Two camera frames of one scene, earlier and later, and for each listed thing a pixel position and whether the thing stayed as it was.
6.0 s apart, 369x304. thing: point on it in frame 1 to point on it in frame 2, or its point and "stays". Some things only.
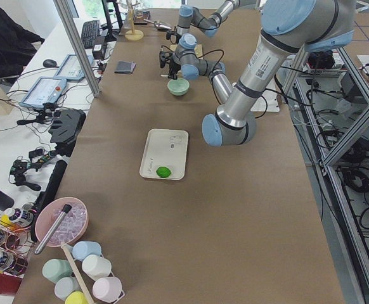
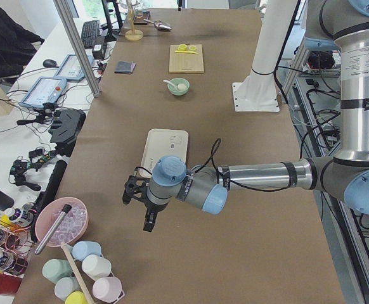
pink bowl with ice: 72,227 stays
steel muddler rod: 66,209 stays
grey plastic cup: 66,285 stays
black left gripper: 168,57 to 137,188
